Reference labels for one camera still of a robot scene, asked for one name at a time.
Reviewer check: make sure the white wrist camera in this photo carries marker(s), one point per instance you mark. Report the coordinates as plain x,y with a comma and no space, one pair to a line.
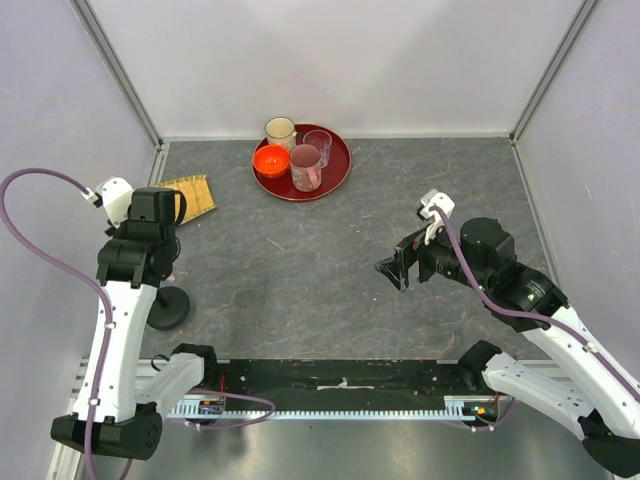
433,207
114,196

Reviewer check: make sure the woven bamboo basket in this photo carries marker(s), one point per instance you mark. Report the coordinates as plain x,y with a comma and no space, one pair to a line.
198,198

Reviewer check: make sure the cream ceramic cup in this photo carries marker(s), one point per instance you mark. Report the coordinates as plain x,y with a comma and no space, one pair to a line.
281,131

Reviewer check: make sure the slotted cable duct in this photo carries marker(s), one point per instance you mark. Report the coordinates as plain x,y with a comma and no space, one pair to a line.
193,409

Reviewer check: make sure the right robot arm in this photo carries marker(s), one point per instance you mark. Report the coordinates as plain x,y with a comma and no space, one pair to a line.
601,408

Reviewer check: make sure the right aluminium frame post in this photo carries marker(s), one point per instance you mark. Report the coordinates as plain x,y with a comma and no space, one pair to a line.
561,54

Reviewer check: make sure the orange bowl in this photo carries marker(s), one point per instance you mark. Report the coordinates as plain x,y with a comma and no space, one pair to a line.
271,161

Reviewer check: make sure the left aluminium frame post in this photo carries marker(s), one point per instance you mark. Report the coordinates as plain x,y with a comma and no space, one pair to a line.
93,27

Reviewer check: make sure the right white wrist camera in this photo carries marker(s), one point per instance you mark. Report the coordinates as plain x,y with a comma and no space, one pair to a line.
433,207

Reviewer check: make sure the red round tray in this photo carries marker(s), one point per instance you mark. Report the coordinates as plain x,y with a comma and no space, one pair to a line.
333,175

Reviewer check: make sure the aluminium frame post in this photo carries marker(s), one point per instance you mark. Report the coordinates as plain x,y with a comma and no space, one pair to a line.
93,27
561,54

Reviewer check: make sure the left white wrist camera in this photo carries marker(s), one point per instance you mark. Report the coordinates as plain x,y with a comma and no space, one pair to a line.
114,196

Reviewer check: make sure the clear glass tumbler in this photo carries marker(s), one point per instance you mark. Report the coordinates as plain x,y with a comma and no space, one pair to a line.
322,141

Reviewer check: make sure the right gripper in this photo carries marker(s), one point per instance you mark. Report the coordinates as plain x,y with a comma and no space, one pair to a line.
396,268

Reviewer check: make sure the pink glass mug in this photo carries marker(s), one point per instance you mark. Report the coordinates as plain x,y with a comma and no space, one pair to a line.
305,167

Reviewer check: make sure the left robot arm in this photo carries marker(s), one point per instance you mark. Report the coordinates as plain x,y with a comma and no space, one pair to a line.
111,417

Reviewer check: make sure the black phone stand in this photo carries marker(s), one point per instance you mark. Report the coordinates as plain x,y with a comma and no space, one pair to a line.
169,309

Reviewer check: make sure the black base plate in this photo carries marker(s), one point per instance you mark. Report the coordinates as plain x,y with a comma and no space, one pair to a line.
348,385

